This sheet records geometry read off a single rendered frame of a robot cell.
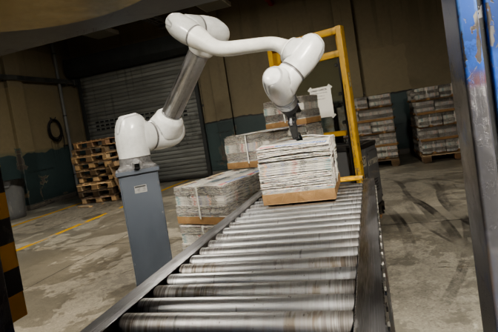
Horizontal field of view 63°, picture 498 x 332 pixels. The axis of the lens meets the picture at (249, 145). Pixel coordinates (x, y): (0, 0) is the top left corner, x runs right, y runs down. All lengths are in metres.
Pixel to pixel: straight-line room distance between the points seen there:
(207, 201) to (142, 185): 0.45
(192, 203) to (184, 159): 7.75
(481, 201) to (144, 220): 1.71
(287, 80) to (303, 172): 0.37
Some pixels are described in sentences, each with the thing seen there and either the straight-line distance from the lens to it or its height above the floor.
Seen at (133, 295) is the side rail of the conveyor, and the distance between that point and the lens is 0.98.
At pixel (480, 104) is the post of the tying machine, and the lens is 0.50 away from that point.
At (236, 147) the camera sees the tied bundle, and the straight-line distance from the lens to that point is 2.81.
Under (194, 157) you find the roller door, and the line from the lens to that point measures 10.00.
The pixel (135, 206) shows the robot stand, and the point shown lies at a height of 0.83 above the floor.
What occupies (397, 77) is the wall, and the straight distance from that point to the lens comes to 9.15.
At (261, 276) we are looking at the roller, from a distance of 0.95.
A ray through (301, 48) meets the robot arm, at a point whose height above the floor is 1.37.
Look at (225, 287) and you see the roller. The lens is 0.91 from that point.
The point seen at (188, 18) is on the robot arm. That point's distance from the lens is 1.80.
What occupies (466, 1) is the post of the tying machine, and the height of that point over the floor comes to 1.23.
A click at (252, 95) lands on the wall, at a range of 9.48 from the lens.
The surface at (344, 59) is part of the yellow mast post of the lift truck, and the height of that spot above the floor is 1.55.
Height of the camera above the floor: 1.13
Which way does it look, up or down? 3 degrees down
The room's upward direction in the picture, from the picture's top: 9 degrees counter-clockwise
